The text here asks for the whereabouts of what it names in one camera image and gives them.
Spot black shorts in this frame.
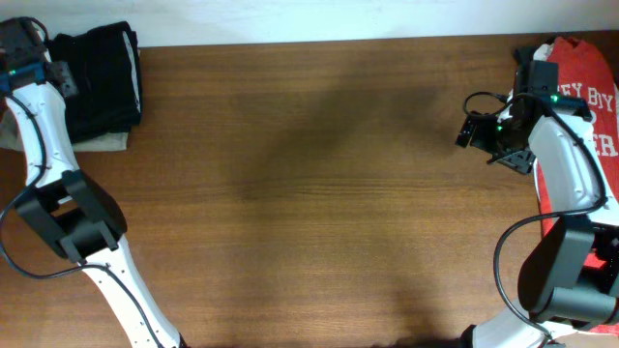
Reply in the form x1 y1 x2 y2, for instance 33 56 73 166
47 21 143 143

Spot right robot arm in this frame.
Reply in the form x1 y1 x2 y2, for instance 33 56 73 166
456 60 618 347

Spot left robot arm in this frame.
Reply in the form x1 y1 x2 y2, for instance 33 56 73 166
1 16 186 347

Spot folded khaki shorts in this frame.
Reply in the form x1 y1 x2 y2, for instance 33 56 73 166
1 110 129 152

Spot dark garment at table corner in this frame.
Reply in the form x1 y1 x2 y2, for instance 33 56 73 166
513 46 537 66

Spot red soccer t-shirt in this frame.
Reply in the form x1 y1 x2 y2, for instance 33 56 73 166
536 37 619 337

